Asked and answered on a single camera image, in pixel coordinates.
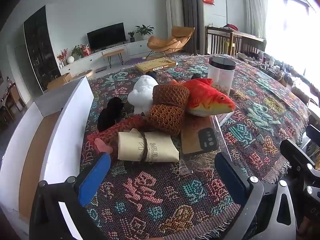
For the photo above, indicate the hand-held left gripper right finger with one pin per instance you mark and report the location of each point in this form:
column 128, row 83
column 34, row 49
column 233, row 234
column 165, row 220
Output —
column 231, row 178

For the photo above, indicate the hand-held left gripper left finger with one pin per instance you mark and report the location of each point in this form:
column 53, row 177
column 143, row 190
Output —
column 95, row 177

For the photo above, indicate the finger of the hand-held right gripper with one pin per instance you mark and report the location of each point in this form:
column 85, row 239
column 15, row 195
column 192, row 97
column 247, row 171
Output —
column 313, row 132
column 293, row 153

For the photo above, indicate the wood-pattern phone case packet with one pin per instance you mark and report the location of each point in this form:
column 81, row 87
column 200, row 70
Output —
column 197, row 135

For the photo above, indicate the black knit bundle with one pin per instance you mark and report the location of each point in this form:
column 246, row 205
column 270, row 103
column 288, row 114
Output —
column 110, row 115

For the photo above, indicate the white storage box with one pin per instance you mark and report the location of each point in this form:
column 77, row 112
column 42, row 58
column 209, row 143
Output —
column 62, row 120

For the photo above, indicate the red fish plush toy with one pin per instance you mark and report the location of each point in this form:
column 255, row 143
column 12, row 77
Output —
column 207, row 97

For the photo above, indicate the brown knit scarf bundle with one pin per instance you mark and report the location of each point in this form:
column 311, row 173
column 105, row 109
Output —
column 170, row 105

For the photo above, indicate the white fluffy knit bundle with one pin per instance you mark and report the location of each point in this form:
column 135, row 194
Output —
column 145, row 92

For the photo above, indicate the cluttered windowsill items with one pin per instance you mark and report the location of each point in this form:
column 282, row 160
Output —
column 282, row 72

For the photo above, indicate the patterned woven blanket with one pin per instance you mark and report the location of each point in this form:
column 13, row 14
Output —
column 162, row 200

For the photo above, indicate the cardboard box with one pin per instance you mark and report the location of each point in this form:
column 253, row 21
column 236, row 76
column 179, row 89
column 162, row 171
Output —
column 58, row 80

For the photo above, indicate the clear jar with black lid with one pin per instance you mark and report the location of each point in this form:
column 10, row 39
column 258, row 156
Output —
column 221, row 75

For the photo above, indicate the wooden chair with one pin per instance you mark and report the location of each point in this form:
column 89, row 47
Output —
column 225, row 33
column 15, row 97

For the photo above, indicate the white low television cabinet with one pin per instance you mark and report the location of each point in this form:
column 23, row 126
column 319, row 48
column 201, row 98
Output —
column 85, row 62

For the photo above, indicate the round white vase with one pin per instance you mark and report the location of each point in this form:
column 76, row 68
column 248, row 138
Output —
column 70, row 59

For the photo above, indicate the purple floor mat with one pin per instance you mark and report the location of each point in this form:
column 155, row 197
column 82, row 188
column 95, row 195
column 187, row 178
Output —
column 135, row 60

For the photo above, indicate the wooden bench with metal legs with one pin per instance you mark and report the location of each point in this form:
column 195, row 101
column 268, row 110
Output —
column 113, row 52

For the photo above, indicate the red gift box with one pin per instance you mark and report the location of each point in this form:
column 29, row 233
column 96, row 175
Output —
column 86, row 51

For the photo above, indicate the red flower bouquet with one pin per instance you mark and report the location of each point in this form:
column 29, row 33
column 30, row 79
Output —
column 62, row 55

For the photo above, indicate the leafy green plant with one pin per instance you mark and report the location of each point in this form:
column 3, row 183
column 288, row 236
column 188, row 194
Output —
column 77, row 51

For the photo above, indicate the yellow board game box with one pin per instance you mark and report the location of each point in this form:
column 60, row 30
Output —
column 155, row 64

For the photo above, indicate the red cloth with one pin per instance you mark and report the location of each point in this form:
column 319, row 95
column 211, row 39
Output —
column 232, row 26

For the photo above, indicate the white sheer curtain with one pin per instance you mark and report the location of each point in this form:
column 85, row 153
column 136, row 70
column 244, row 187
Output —
column 256, row 7

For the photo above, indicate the tall black display cabinet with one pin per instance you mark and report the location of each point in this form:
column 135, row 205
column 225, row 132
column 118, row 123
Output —
column 41, row 50

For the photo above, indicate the black flat television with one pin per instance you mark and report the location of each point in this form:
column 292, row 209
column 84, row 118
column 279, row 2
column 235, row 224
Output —
column 106, row 36

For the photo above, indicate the small green potted plant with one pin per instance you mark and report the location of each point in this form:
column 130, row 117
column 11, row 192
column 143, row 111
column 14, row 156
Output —
column 131, row 37

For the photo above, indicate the orange lounge chair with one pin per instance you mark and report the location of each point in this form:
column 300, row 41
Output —
column 172, row 41

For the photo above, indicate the large green potted plant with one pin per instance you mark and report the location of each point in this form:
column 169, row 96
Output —
column 145, row 31

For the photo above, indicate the grey curtain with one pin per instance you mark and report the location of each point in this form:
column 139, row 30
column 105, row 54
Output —
column 190, row 10

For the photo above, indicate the white standing air conditioner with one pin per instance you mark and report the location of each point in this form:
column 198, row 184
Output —
column 174, row 10

